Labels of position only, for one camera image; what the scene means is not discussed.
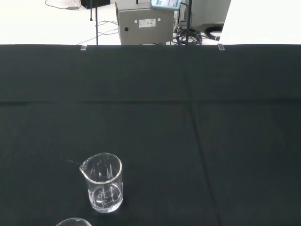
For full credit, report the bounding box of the grey metal cabinet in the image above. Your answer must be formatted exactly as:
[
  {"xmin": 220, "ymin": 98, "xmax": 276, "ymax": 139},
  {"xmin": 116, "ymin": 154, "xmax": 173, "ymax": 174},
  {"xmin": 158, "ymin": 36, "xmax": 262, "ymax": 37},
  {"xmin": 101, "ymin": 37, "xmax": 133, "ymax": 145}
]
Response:
[{"xmin": 115, "ymin": 1, "xmax": 174, "ymax": 45}]

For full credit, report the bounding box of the white standing panel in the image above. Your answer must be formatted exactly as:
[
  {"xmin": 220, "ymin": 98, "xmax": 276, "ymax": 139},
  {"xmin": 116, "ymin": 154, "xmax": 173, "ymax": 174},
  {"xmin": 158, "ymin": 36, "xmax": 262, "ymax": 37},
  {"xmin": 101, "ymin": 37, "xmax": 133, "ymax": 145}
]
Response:
[{"xmin": 221, "ymin": 0, "xmax": 301, "ymax": 45}]

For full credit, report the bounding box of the tablet screen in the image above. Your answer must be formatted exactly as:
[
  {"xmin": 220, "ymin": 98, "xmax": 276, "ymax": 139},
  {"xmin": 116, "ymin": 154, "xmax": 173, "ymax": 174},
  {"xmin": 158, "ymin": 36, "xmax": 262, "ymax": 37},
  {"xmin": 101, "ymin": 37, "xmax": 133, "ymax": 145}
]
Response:
[{"xmin": 150, "ymin": 0, "xmax": 183, "ymax": 10}]

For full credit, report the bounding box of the black cable coil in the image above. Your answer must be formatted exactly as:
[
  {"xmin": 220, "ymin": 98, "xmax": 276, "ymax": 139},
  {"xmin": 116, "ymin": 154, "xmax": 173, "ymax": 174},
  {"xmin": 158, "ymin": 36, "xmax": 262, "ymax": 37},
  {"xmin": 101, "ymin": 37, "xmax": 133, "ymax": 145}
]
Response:
[{"xmin": 173, "ymin": 27, "xmax": 203, "ymax": 45}]

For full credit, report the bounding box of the black box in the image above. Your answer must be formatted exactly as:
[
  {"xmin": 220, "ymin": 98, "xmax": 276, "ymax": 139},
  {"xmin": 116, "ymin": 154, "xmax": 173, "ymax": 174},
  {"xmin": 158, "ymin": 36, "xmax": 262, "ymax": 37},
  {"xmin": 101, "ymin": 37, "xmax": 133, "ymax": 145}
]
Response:
[{"xmin": 80, "ymin": 0, "xmax": 111, "ymax": 9}]

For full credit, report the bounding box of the black bench cloth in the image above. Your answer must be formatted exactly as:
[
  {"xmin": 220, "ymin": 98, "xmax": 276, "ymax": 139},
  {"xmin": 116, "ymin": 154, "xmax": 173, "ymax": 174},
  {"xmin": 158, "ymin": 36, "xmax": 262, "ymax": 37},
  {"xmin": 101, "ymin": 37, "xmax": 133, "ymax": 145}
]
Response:
[{"xmin": 0, "ymin": 44, "xmax": 301, "ymax": 226}]

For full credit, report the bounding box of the black tripod pole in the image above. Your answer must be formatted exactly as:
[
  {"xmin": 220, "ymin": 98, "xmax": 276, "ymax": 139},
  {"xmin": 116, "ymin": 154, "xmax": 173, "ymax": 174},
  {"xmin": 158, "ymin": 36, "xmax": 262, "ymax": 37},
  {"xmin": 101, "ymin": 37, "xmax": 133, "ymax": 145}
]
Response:
[
  {"xmin": 88, "ymin": 0, "xmax": 99, "ymax": 45},
  {"xmin": 185, "ymin": 0, "xmax": 193, "ymax": 46}
]

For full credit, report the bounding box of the black corrugated hose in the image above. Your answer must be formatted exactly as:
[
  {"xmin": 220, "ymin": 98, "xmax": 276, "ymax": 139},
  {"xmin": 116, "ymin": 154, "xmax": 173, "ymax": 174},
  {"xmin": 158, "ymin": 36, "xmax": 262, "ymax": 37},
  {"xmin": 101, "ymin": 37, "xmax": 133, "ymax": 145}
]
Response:
[{"xmin": 204, "ymin": 25, "xmax": 223, "ymax": 40}]

